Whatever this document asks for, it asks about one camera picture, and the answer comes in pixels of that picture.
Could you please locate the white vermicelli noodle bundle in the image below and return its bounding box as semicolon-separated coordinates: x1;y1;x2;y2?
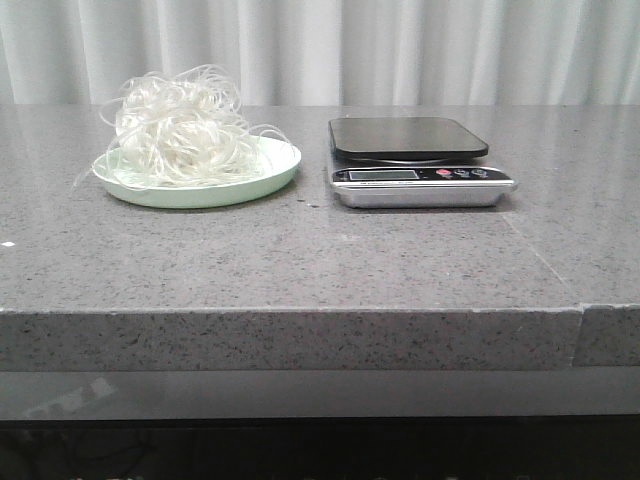
104;64;294;190

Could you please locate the light green round plate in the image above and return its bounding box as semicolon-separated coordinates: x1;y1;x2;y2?
92;137;301;209

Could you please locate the black silver kitchen scale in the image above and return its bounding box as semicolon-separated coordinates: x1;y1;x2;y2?
328;117;517;208

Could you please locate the white pleated curtain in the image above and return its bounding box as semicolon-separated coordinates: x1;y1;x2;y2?
1;1;639;105

